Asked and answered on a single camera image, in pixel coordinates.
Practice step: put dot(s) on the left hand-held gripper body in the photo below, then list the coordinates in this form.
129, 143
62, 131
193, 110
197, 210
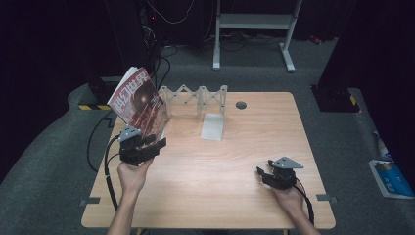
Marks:
133, 151

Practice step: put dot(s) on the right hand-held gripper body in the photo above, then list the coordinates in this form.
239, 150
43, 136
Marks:
282, 178

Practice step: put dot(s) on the red glossy magazine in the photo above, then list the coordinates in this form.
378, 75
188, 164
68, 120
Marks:
140, 101

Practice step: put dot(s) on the white expandable book rack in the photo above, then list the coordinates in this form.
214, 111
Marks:
212, 125

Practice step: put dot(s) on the person's right hand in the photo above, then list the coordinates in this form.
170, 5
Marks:
290, 199

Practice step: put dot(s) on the person's left hand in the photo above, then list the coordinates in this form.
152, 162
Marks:
133, 178

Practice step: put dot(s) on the grey tape strip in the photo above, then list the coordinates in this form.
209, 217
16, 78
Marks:
326, 197
90, 201

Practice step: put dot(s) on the grey table grommet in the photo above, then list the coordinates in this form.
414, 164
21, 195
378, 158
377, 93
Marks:
241, 105

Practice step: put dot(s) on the black yellow striped base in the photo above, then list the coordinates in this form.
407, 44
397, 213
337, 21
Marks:
96, 94
336, 99

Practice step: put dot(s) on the blue book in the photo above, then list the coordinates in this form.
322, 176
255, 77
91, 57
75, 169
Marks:
391, 179

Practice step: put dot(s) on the small red object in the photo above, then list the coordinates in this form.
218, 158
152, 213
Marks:
315, 39

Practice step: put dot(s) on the white metal stand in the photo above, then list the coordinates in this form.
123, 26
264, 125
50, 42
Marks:
254, 21

